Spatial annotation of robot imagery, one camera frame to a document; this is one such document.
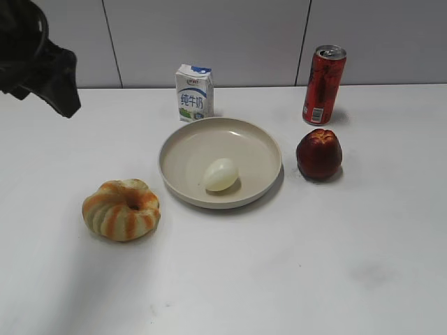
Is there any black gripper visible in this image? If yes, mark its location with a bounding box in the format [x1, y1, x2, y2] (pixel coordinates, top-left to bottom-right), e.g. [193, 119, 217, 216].
[1, 1, 81, 119]

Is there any white egg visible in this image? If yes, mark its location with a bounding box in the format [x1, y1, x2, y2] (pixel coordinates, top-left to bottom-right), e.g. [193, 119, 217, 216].
[203, 158, 239, 192]

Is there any beige round plate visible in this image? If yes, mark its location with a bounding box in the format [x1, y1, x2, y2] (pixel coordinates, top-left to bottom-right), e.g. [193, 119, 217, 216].
[159, 117, 282, 209]

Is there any white blue milk carton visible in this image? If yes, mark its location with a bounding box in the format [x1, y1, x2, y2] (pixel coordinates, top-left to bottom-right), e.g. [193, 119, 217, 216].
[175, 64, 214, 122]

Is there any red soda can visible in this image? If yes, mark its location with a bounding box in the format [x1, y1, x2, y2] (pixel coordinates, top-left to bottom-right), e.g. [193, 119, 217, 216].
[302, 45, 346, 125]

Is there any dark red apple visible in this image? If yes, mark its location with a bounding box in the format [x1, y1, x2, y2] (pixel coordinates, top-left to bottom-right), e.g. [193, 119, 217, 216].
[296, 128, 342, 180]

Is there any orange striped ring bread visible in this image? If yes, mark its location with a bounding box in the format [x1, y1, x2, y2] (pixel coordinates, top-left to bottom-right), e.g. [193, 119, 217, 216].
[82, 179, 161, 242]

